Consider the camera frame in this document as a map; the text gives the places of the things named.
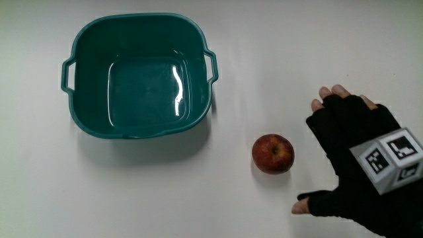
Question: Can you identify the person's right hand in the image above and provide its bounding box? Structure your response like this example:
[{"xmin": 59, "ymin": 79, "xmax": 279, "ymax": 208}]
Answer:
[{"xmin": 291, "ymin": 84, "xmax": 423, "ymax": 238}]

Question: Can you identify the red apple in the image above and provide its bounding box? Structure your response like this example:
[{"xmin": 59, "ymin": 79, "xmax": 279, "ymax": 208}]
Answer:
[{"xmin": 251, "ymin": 133, "xmax": 295, "ymax": 175}]

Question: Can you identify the white desk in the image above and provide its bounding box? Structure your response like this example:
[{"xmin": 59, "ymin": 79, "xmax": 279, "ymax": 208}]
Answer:
[{"xmin": 0, "ymin": 0, "xmax": 423, "ymax": 238}]

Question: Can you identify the green plastic basin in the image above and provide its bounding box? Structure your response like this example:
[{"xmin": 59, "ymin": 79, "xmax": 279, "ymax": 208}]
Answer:
[{"xmin": 60, "ymin": 13, "xmax": 219, "ymax": 139}]

